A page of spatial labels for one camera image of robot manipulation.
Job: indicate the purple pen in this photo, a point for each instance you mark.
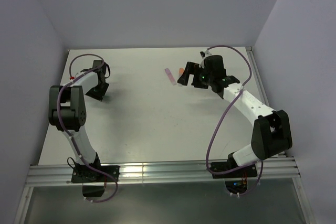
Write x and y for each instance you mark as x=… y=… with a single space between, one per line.
x=170 y=76

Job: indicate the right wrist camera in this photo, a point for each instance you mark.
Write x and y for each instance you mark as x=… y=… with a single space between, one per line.
x=205 y=53

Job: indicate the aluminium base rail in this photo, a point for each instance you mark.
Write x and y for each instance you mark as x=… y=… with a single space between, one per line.
x=156 y=172

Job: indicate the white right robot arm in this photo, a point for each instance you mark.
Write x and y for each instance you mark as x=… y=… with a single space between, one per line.
x=271 y=129

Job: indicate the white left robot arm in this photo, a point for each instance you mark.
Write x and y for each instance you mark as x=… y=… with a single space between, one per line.
x=67 y=112

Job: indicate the clear orange pen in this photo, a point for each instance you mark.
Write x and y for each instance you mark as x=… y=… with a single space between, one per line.
x=180 y=72

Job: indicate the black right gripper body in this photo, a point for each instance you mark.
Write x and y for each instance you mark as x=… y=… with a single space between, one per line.
x=202 y=78

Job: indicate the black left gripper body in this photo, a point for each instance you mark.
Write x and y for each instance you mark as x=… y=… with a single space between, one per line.
x=97 y=92

